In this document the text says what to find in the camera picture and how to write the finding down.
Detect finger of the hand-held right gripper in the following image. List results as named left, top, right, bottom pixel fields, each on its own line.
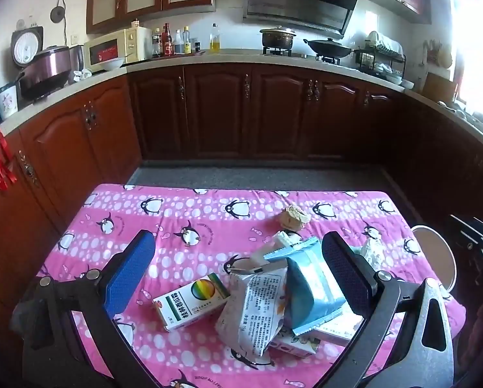
left=449, top=213, right=483, bottom=235
left=459, top=230, right=483, bottom=261

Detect wall utensil holder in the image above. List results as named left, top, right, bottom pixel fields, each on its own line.
left=424, top=39, right=440, bottom=65

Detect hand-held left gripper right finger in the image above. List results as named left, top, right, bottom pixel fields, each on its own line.
left=306, top=231, right=456, bottom=388

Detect white green medicine box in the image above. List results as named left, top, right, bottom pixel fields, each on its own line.
left=152, top=273, right=231, bottom=332

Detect white box red-blue logo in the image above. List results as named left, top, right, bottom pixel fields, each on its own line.
left=310, top=314, right=365, bottom=346

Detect bright window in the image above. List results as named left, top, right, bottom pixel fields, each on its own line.
left=444, top=0, right=483, bottom=130

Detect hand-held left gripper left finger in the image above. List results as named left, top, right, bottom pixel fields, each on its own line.
left=21, top=230, right=173, bottom=388

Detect black steel range hood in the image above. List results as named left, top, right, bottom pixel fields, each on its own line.
left=243, top=0, right=363, bottom=36

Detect small pink printed box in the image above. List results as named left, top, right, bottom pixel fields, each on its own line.
left=268, top=329, right=321, bottom=358

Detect black round hanging utensil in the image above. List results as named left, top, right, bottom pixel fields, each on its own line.
left=50, top=0, right=67, bottom=25

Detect white dish cloth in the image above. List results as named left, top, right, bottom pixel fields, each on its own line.
left=365, top=31, right=404, bottom=55

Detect purple rice cooker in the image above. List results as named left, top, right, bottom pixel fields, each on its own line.
left=19, top=46, right=71, bottom=100

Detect brown paper ball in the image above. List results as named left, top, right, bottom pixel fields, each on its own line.
left=280, top=205, right=311, bottom=232

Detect round bamboo board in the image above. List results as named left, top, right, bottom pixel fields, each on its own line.
left=436, top=44, right=453, bottom=69

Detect white printed snack bag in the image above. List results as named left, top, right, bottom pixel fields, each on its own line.
left=215, top=266, right=291, bottom=358

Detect cream microwave oven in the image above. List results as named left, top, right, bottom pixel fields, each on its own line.
left=83, top=27, right=152, bottom=69

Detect black dish rack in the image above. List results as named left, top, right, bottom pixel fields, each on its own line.
left=354, top=31, right=406, bottom=80

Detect pink penguin print blanket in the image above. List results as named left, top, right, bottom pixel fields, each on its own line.
left=35, top=184, right=466, bottom=388

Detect blue snack bag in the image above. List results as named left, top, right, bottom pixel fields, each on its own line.
left=263, top=236, right=347, bottom=336

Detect gas stove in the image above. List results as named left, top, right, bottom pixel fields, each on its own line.
left=261, top=46, right=343, bottom=65

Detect white tissue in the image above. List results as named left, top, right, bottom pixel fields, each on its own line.
left=358, top=236, right=386, bottom=270

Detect white plastic bucket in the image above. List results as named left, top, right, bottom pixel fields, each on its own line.
left=411, top=225, right=457, bottom=292

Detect dark clay cooking pot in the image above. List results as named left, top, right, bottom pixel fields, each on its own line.
left=260, top=26, right=297, bottom=49

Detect floral white mug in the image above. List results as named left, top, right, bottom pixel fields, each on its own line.
left=0, top=83, right=19, bottom=121

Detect black wok with lid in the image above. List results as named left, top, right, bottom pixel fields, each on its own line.
left=303, top=38, right=354, bottom=58

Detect wooden base cabinets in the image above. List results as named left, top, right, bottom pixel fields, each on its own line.
left=0, top=62, right=483, bottom=332

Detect wooden cutting board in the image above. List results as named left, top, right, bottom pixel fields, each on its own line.
left=421, top=72, right=458, bottom=102

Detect stone kitchen countertop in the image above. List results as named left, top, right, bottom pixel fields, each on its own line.
left=0, top=48, right=483, bottom=148

